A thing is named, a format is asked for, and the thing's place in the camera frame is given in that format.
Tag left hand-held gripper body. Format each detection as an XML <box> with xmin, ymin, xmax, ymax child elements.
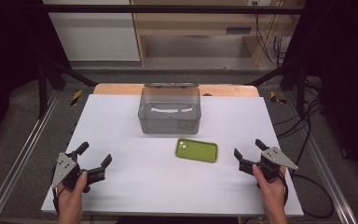
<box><xmin>50</xmin><ymin>150</ymin><xmax>107</xmax><ymax>194</ymax></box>

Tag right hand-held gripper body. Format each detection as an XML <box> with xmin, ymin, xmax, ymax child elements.
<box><xmin>238</xmin><ymin>146</ymin><xmax>299</xmax><ymax>189</ymax></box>

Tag green phone case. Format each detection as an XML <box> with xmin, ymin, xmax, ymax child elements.
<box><xmin>174</xmin><ymin>137</ymin><xmax>219</xmax><ymax>164</ymax></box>

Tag transparent grey storage box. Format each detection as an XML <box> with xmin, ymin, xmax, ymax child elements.
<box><xmin>137</xmin><ymin>82</ymin><xmax>202</xmax><ymax>135</ymax></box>

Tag person's left hand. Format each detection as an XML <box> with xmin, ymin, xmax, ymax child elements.
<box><xmin>57</xmin><ymin>170</ymin><xmax>89</xmax><ymax>204</ymax></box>

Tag person's right hand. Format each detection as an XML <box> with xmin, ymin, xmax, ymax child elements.
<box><xmin>252</xmin><ymin>163</ymin><xmax>289</xmax><ymax>207</ymax></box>

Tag wooden table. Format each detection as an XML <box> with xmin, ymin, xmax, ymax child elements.
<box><xmin>91</xmin><ymin>82</ymin><xmax>260</xmax><ymax>98</ymax></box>

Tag white cabinet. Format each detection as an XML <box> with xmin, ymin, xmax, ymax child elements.
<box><xmin>42</xmin><ymin>0</ymin><xmax>141</xmax><ymax>63</ymax></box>

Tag light wooden desk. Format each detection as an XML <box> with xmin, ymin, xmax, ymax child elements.
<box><xmin>130</xmin><ymin>0</ymin><xmax>307</xmax><ymax>67</ymax></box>

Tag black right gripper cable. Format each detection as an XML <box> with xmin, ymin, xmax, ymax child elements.
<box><xmin>279</xmin><ymin>170</ymin><xmax>291</xmax><ymax>207</ymax></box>

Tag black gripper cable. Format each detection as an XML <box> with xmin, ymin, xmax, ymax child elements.
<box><xmin>51</xmin><ymin>186</ymin><xmax>61</xmax><ymax>217</ymax></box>
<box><xmin>279</xmin><ymin>170</ymin><xmax>291</xmax><ymax>207</ymax></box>

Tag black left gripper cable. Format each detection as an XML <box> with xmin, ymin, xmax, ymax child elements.
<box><xmin>51</xmin><ymin>186</ymin><xmax>61</xmax><ymax>217</ymax></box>

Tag black floor cables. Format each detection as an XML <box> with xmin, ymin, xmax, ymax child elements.
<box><xmin>274</xmin><ymin>78</ymin><xmax>336</xmax><ymax>219</ymax></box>

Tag aluminium floor rail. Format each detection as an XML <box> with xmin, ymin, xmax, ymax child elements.
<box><xmin>283</xmin><ymin>92</ymin><xmax>358</xmax><ymax>224</ymax></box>
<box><xmin>0</xmin><ymin>89</ymin><xmax>61</xmax><ymax>224</ymax></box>

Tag black frame strut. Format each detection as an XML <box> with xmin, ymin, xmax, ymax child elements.
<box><xmin>244</xmin><ymin>59</ymin><xmax>310</xmax><ymax>117</ymax></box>
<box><xmin>36</xmin><ymin>58</ymin><xmax>98</xmax><ymax>119</ymax></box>

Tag hanging desk cables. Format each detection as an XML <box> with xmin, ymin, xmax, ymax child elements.
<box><xmin>254</xmin><ymin>0</ymin><xmax>296</xmax><ymax>67</ymax></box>

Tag grey desk drawer handle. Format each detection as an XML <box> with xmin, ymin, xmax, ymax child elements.
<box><xmin>225</xmin><ymin>26</ymin><xmax>253</xmax><ymax>35</ymax></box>

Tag black horizontal frame bar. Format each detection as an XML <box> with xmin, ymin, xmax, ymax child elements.
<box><xmin>41</xmin><ymin>4</ymin><xmax>307</xmax><ymax>16</ymax></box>

